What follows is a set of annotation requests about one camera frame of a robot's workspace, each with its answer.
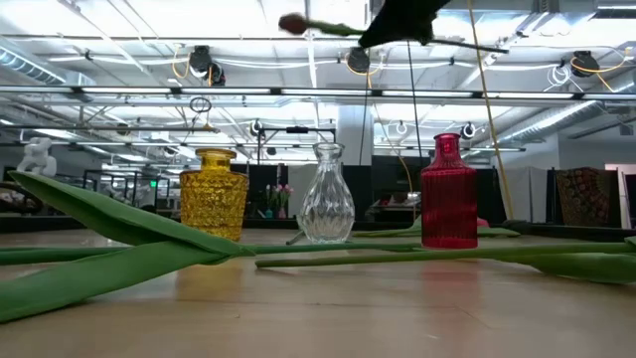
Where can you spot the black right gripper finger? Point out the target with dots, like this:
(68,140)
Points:
(412,12)
(412,37)

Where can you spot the large-leafed green tulip stem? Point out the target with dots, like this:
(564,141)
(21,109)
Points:
(293,23)

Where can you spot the thin green stem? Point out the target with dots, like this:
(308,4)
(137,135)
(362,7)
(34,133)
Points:
(30,255)

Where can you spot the red glass vase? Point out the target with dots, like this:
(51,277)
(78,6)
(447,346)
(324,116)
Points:
(449,199)

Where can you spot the clear glass vase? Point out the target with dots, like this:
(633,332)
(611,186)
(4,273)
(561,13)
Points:
(327,199)

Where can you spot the yellow glass vase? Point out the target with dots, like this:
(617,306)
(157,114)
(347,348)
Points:
(213,199)

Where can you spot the small black ceiling reel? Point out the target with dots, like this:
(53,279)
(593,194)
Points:
(256,127)
(467,130)

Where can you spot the long ceiling light bar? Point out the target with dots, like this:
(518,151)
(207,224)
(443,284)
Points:
(318,92)

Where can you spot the black partition panel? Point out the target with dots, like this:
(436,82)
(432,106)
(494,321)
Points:
(387,174)
(268,174)

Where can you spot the pink tulips in pot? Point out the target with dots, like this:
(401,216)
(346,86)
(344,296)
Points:
(283,191)

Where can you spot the patterned hanging cloth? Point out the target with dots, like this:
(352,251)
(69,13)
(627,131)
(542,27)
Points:
(586,196)

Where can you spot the black background stand frame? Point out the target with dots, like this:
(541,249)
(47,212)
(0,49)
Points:
(297,129)

